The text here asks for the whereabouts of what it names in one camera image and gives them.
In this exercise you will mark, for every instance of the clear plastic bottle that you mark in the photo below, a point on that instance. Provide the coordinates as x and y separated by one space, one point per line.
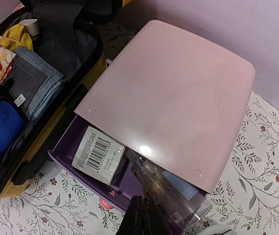
181 202

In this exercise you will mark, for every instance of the yellow cloth item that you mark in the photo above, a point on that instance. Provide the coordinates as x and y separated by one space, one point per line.
16 36

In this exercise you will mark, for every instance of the pink purple drawer box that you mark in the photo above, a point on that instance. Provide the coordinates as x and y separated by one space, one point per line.
173 97

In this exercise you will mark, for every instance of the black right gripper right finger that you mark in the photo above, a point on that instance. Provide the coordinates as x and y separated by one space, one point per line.
155 223

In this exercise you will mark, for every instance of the yellow Pikachu suitcase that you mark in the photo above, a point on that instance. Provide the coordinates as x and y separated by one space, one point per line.
51 54

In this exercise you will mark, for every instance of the floral table mat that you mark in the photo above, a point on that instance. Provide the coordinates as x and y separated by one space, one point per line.
245 200

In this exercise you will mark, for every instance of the white barcode box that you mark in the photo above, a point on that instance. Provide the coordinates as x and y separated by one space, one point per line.
98 155

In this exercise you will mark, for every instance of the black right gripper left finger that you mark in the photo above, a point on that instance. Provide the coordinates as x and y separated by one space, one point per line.
137 216

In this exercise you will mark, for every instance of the grey fabric pouch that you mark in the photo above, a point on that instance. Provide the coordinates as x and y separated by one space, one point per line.
33 83

